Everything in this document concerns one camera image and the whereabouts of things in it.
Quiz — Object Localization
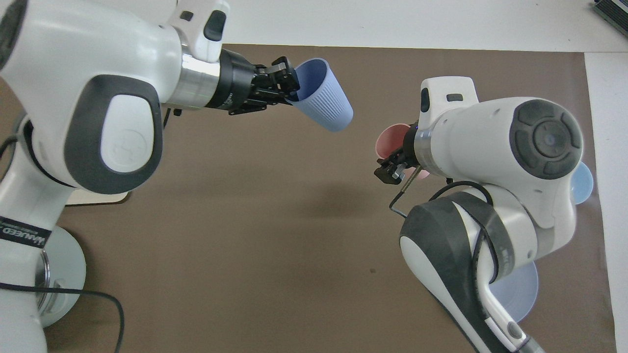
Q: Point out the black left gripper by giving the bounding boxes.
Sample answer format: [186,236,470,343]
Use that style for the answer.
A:
[205,48,301,117]

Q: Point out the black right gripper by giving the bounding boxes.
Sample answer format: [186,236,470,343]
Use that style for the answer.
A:
[373,122,419,186]

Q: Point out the pink cup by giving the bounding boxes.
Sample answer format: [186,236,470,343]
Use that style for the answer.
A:
[375,123,431,180]

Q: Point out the blue ribbed cup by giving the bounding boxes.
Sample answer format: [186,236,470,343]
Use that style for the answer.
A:
[285,58,354,132]

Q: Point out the cream rabbit print tray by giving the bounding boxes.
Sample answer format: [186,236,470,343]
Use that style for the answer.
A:
[64,190,131,207]

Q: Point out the brown table mat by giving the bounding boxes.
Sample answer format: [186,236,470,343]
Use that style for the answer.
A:
[0,44,618,353]

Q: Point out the pale blue round plate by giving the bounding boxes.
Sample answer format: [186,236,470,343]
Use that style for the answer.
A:
[490,259,539,324]

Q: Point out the light blue bowl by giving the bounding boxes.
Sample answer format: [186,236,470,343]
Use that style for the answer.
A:
[569,161,594,205]

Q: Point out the grey ribbed device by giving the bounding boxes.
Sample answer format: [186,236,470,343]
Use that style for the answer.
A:
[591,0,628,26]

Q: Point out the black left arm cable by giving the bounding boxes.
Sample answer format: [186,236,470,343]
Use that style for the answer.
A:
[0,281,126,353]

